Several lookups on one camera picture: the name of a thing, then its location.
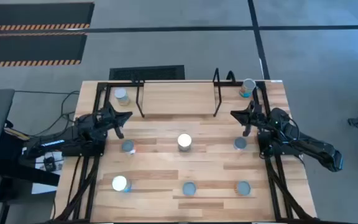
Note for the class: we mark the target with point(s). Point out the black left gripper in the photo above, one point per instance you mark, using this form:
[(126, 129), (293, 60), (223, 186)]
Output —
[(106, 119)]

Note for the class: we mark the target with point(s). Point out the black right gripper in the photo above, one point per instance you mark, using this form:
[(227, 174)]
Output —
[(255, 118)]

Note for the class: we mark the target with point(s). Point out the peas tin can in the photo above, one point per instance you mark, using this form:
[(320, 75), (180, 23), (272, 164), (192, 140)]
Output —
[(121, 94)]

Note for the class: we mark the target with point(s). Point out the short tin can blue label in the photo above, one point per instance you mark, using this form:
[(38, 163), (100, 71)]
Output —
[(240, 143), (189, 188)]

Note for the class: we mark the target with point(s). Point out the short tin can red label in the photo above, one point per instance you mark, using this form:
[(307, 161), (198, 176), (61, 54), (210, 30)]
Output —
[(128, 145)]

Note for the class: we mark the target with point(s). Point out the tomatoes tin can blue label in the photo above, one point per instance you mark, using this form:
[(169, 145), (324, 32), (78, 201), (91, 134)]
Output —
[(248, 85), (184, 140)]

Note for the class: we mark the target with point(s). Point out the short tin can orange patterned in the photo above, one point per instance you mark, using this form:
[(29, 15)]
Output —
[(243, 188)]

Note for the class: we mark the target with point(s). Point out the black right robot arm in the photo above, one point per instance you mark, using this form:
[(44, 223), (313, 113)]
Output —
[(315, 149)]

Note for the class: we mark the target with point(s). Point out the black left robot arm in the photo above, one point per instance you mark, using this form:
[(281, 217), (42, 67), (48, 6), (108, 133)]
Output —
[(82, 130)]

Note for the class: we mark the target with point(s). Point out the wooden shelf black metal legs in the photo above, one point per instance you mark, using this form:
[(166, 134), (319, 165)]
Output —
[(179, 98)]

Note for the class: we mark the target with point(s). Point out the black floor vent grille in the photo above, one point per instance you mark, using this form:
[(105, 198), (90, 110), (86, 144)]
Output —
[(148, 73)]

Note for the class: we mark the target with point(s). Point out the tall tin can blue label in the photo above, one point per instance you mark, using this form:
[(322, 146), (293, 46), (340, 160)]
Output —
[(119, 183)]

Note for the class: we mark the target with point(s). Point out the black floor tape line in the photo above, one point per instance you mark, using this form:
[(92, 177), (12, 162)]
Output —
[(166, 29), (256, 37)]

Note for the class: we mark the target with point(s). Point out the small black device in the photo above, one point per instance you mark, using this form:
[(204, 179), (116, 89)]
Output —
[(49, 163)]

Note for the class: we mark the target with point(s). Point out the white paper sheet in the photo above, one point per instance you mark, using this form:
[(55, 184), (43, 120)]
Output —
[(42, 186)]

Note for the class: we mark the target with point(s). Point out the black furniture base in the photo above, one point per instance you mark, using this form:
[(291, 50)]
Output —
[(26, 174)]

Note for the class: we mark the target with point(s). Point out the black floor mat striped edge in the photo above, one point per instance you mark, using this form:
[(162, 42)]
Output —
[(36, 14), (30, 46)]

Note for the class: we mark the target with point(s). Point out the black aluminium table frame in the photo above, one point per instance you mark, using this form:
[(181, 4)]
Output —
[(100, 84)]

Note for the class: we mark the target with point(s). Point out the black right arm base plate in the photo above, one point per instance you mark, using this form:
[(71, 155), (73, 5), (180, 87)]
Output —
[(275, 151)]

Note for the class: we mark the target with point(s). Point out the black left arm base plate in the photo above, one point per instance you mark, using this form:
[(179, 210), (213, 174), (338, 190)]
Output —
[(73, 152)]

